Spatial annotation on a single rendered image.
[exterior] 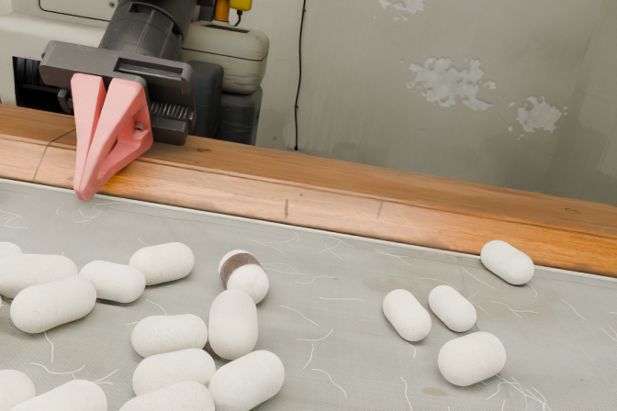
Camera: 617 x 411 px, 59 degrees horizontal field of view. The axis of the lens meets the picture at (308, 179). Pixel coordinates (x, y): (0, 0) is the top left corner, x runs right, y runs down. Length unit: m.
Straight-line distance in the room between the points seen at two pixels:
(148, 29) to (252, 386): 0.29
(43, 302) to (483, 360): 0.19
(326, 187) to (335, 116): 1.92
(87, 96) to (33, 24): 0.54
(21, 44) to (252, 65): 0.44
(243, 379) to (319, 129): 2.14
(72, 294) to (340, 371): 0.12
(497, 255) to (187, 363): 0.23
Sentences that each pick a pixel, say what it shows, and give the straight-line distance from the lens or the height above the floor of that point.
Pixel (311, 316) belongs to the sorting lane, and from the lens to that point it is 0.29.
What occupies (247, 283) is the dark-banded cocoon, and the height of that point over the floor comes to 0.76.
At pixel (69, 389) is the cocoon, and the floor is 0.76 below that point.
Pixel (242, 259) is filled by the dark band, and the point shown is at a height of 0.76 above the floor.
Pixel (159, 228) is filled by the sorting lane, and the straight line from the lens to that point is 0.37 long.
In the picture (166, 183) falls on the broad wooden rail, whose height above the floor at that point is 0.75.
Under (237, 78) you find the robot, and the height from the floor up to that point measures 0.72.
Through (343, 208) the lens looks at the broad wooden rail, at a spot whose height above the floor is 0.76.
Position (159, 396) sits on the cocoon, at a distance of 0.20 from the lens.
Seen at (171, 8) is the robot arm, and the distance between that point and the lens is 0.45.
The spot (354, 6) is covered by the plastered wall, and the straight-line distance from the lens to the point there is 2.28.
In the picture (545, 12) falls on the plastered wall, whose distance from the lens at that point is 2.47.
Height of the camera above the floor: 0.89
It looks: 18 degrees down
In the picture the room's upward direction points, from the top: 10 degrees clockwise
